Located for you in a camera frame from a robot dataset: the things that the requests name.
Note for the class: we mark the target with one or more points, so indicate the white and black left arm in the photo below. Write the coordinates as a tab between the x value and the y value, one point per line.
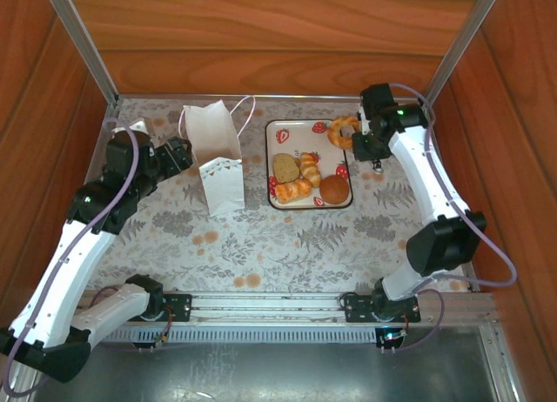
65	280

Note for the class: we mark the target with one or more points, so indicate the fake oval bread slice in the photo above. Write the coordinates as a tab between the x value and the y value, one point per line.
286	167

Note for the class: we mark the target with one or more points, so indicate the aluminium frame rail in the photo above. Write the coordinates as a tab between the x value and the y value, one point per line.
500	367

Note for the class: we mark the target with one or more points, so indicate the aluminium frame post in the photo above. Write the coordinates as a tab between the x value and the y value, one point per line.
461	41
78	41

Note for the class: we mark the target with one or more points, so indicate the small lit circuit board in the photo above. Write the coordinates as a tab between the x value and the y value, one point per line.
391	336

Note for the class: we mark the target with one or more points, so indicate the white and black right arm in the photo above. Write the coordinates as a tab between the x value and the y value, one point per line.
418	171

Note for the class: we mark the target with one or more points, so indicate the fake pale striped croissant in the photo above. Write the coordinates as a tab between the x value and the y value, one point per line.
310	169

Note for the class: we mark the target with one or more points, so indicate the white paper bag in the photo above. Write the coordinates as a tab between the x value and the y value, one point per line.
222	189

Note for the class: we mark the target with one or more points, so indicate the grey metal base sheet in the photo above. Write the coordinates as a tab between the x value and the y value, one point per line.
283	376

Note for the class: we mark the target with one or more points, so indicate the fake orange twisted bread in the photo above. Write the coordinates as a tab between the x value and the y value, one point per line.
292	191

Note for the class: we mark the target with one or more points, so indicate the strawberry print square tray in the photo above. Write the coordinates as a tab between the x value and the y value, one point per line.
300	134

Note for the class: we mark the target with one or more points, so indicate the fake round brown bun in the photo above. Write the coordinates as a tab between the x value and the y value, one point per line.
334	189

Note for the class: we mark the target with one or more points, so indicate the floral fern print tablecloth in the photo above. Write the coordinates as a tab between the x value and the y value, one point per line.
270	245

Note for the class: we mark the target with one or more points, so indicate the aluminium arm base rail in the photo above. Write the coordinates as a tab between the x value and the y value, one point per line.
270	306

